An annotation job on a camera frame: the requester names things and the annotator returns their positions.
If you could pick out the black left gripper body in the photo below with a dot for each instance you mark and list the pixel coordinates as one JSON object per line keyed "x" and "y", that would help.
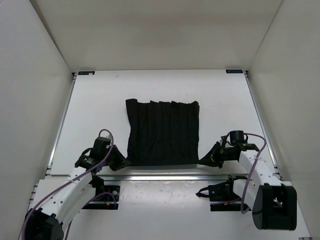
{"x": 105, "y": 153}

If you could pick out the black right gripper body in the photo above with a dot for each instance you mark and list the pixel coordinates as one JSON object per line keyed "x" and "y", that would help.
{"x": 226, "y": 153}

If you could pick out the black pleated skirt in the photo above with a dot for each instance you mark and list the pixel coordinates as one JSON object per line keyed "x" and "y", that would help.
{"x": 163, "y": 133}

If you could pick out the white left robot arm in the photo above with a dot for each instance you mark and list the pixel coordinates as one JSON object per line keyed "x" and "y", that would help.
{"x": 51, "y": 217}

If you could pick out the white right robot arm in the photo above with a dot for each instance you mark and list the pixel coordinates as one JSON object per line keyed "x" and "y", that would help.
{"x": 271, "y": 201}

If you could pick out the left blue table label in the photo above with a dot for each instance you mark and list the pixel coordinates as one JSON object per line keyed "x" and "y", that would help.
{"x": 85, "y": 73}

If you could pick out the blue table label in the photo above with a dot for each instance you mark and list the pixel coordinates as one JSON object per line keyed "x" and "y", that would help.
{"x": 234, "y": 71}
{"x": 85, "y": 73}

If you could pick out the right blue table label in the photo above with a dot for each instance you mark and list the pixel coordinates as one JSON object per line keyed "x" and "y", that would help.
{"x": 234, "y": 71}

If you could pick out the aluminium table rail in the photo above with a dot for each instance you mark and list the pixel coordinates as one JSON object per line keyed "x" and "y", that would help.
{"x": 170, "y": 177}

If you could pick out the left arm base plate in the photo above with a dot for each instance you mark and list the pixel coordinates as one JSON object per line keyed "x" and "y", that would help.
{"x": 106, "y": 198}

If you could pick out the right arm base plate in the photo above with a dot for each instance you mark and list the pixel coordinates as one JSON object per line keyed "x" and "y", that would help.
{"x": 222, "y": 196}

